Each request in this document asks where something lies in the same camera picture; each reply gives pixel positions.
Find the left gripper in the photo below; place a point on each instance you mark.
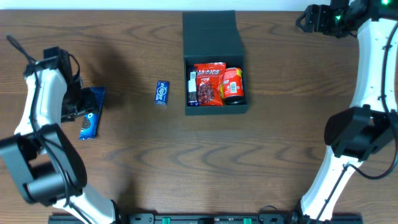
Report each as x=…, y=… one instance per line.
x=79, y=104

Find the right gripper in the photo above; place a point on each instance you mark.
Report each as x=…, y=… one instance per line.
x=311, y=19

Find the blue Oreo cookie pack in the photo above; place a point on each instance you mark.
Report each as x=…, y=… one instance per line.
x=91, y=120

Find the blue Eclipse mint box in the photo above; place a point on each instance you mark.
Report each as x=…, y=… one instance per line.
x=161, y=93

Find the dark blue wafer bar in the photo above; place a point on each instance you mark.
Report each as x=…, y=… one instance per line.
x=192, y=87

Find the red Pringles can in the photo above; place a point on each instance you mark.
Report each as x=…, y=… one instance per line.
x=233, y=92

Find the dark green box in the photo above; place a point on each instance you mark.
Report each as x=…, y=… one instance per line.
x=212, y=36

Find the red Hacks candy bag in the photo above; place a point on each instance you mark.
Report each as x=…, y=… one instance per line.
x=209, y=81

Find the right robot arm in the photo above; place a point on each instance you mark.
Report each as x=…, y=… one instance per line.
x=370, y=122

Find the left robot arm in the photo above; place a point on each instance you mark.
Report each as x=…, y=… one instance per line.
x=43, y=163

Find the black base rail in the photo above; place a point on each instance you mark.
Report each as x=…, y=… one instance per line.
x=266, y=218

